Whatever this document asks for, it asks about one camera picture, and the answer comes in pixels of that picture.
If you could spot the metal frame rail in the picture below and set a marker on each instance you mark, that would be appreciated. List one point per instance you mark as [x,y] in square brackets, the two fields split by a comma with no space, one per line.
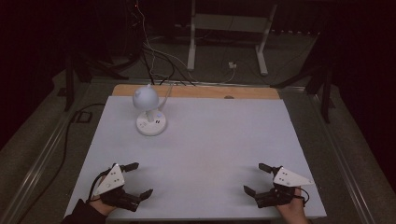
[37,168]
[342,161]

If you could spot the white metal stand frame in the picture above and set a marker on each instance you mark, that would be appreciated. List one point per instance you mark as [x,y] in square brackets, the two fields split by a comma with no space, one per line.
[227,22]

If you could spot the white plug adapter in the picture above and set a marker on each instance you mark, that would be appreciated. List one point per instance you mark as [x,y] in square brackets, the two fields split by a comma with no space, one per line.
[232,65]

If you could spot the person's right hand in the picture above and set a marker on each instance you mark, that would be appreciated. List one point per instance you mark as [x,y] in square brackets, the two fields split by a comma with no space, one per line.
[294,213]

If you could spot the black tripod stand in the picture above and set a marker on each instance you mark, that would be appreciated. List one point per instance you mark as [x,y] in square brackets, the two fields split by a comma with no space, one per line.
[326,93]
[69,81]

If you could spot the person's left hand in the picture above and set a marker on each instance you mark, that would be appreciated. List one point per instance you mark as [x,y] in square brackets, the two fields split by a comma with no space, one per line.
[102,207]

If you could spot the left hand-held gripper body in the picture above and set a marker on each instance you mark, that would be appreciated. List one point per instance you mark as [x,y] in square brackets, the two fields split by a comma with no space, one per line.
[112,182]

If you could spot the white cat-ear desk lamp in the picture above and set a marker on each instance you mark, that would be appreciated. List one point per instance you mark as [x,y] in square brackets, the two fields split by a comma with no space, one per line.
[146,99]

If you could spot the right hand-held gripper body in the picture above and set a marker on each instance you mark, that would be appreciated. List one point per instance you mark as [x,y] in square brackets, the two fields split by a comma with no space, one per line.
[288,179]

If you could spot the white table mat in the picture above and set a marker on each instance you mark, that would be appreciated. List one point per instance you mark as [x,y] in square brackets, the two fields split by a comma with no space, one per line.
[211,149]

